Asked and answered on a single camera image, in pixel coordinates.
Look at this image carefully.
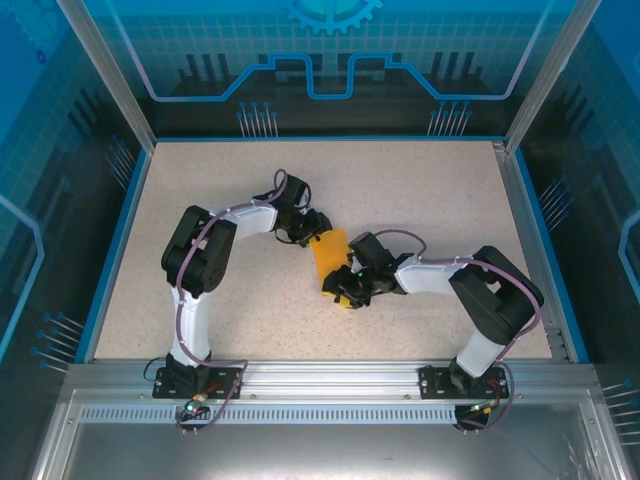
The orange square paper sheet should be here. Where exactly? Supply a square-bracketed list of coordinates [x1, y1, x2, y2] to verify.
[310, 227, 352, 299]

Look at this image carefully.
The grey sheet metal tray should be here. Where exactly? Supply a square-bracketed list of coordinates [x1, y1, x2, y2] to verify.
[27, 388, 629, 480]

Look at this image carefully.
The blue gear print panel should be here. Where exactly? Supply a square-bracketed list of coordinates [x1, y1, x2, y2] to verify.
[102, 0, 556, 141]

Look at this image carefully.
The right blue printed side panel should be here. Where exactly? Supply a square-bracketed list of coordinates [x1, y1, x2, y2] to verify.
[514, 0, 640, 480]

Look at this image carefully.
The blue printed side panel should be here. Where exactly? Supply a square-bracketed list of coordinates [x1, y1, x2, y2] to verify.
[0, 0, 151, 480]
[514, 0, 640, 480]

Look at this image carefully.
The left blue printed side panel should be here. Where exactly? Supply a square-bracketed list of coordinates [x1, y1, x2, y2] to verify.
[0, 0, 151, 480]

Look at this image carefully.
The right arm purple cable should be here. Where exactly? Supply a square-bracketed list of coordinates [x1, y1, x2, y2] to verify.
[372, 228, 546, 432]

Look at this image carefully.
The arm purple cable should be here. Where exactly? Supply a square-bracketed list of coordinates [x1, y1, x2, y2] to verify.
[372, 228, 546, 432]
[173, 168, 289, 436]

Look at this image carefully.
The long aluminium mounting rail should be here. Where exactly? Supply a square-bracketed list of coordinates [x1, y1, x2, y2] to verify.
[63, 359, 600, 402]

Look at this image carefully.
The slotted metal cable duct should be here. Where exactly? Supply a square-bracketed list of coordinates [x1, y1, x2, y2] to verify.
[77, 404, 464, 427]

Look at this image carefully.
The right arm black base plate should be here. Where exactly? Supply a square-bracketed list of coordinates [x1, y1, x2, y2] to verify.
[418, 363, 512, 401]

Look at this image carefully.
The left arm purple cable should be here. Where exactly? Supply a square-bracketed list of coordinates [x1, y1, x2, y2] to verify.
[173, 168, 289, 436]

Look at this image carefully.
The aluminium side rail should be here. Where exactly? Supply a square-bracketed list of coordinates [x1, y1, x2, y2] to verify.
[492, 141, 571, 362]

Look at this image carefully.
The right arm cable connector plug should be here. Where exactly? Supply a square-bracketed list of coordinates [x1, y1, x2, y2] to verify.
[467, 398, 502, 417]

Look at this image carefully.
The arm cable connector plug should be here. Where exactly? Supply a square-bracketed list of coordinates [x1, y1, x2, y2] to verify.
[180, 394, 210, 420]
[467, 398, 502, 417]

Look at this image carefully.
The blue table border frame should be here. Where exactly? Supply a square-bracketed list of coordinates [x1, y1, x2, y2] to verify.
[74, 133, 592, 365]

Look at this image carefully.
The left arm cable connector plug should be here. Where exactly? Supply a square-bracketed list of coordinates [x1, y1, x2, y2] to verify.
[180, 394, 210, 420]

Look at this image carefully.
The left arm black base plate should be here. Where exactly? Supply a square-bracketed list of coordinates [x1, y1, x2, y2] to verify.
[152, 366, 245, 401]

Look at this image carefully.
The left aluminium frame post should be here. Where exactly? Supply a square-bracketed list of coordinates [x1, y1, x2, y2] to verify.
[55, 0, 158, 152]

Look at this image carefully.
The aluminium frame post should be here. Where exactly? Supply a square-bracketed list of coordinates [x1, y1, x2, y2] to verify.
[503, 0, 592, 154]
[55, 0, 158, 152]

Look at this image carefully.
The right aluminium frame post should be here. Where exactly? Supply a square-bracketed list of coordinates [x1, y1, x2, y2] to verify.
[503, 0, 592, 154]

